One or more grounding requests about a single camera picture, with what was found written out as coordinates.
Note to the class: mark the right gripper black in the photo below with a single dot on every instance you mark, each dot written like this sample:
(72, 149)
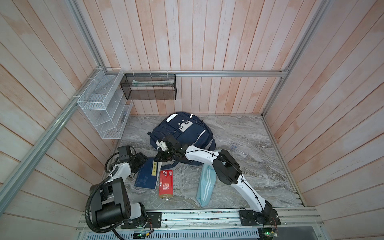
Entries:
(161, 158)

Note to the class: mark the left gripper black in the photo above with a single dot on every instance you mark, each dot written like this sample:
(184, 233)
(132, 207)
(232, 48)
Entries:
(142, 158)

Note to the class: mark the blue book yellow spine label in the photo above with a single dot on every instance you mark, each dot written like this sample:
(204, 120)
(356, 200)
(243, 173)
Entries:
(148, 175)

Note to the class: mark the navy blue student backpack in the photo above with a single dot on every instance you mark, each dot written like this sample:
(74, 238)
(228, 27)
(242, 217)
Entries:
(187, 129)

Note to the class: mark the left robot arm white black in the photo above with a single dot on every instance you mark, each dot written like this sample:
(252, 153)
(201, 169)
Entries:
(108, 205)

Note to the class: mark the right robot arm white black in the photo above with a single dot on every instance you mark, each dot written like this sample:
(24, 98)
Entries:
(226, 167)

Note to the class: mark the red rectangular box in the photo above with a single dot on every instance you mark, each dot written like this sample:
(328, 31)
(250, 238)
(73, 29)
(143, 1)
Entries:
(166, 184)

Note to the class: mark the light blue pencil pouch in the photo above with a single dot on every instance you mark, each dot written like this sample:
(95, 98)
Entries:
(206, 185)

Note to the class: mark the clear plastic small case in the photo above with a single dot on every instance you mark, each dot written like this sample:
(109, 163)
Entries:
(235, 148)

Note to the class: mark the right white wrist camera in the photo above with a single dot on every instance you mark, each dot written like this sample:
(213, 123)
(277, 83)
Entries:
(163, 146)

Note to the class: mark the white wire mesh shelf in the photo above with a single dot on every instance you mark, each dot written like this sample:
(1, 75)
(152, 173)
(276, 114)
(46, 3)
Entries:
(104, 103)

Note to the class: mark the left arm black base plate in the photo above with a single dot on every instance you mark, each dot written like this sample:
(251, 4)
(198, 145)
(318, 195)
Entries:
(153, 220)

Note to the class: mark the black mesh wall basket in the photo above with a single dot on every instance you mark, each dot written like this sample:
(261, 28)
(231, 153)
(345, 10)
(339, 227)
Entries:
(149, 87)

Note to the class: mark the horizontal aluminium wall rail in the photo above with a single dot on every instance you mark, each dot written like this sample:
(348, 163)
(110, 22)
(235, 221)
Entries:
(230, 73)

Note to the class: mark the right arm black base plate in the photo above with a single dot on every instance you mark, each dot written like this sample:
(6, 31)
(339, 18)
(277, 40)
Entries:
(252, 218)

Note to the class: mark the aluminium front rail frame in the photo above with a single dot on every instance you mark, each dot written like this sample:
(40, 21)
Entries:
(291, 223)

